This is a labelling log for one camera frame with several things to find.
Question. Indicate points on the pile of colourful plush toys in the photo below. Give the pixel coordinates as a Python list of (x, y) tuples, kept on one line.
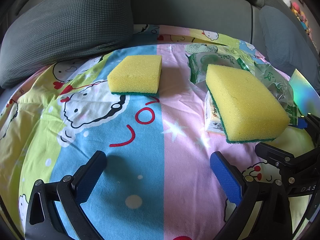
[(300, 15)]

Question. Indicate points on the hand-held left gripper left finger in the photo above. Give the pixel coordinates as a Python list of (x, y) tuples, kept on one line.
[(87, 182)]

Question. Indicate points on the large yellow sponge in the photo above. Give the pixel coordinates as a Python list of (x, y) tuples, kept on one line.
[(245, 102)]

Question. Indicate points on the small yellow sponge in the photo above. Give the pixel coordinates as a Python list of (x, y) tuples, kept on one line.
[(135, 72)]

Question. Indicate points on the cartoon printed blanket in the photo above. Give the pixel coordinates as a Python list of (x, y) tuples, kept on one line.
[(150, 155)]

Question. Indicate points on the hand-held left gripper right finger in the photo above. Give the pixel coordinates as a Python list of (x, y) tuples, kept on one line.
[(225, 177)]

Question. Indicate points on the blue-grey sofa cushion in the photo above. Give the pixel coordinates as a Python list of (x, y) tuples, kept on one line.
[(282, 37)]

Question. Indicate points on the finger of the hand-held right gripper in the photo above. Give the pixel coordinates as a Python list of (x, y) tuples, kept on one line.
[(275, 152), (303, 123)]

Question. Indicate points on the green fluffy cloth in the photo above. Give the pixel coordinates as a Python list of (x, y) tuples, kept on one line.
[(200, 48)]

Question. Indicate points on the green cardboard box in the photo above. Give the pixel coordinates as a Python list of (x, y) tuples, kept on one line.
[(306, 92)]

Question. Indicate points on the grey sofa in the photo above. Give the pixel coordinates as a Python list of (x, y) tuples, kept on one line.
[(187, 2)]

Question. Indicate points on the grey textured pillow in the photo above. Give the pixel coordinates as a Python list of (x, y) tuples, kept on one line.
[(62, 25)]

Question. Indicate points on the tissue packet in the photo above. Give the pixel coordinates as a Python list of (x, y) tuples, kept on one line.
[(212, 120)]

